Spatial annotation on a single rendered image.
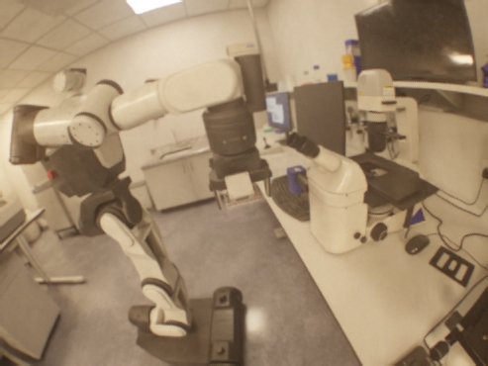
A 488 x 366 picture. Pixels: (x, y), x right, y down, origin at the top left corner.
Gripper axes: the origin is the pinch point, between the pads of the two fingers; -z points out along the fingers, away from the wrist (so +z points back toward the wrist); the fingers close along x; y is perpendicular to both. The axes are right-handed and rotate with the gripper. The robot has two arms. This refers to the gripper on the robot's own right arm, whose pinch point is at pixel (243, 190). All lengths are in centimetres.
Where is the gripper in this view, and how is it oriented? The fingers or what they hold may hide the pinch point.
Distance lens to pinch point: 43.9
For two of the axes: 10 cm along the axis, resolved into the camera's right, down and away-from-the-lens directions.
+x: 9.7, -2.4, 0.8
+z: -1.5, -8.1, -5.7
